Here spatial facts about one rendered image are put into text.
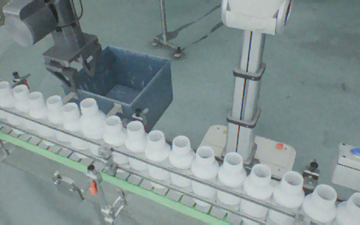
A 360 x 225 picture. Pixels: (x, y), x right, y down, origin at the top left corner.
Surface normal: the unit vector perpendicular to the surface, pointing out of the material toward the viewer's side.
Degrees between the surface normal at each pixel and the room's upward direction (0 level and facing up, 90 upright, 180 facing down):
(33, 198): 0
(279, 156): 0
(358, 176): 70
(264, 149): 0
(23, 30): 91
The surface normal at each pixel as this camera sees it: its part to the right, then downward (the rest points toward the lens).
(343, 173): -0.42, 0.34
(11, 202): -0.04, -0.73
